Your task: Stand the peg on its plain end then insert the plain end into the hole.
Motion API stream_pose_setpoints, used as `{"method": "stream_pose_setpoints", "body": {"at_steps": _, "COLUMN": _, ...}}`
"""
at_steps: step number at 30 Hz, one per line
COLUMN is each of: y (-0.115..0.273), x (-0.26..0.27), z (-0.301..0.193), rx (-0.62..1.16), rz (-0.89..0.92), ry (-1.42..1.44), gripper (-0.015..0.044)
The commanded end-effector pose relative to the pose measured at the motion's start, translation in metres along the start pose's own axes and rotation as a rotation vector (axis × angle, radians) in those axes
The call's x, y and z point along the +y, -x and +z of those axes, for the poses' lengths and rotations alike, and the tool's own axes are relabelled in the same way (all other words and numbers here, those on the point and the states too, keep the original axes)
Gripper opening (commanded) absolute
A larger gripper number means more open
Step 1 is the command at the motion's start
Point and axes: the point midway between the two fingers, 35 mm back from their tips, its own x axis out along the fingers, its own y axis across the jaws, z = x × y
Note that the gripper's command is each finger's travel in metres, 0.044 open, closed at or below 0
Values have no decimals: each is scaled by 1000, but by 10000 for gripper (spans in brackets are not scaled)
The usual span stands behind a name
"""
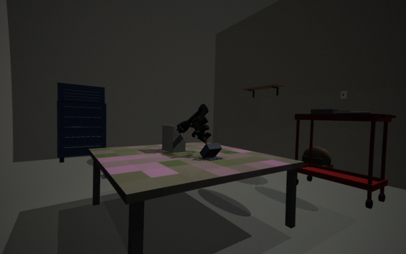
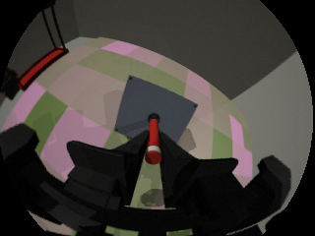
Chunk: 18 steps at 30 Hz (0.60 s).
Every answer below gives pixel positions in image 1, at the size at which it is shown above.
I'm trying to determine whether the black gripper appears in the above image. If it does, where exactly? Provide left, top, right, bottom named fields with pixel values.
left=192, top=126, right=211, bottom=143

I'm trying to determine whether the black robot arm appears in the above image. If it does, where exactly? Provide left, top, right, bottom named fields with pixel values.
left=177, top=104, right=209, bottom=134

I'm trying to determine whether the dark grey sloped panel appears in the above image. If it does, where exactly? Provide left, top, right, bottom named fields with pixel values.
left=200, top=143, right=222, bottom=160

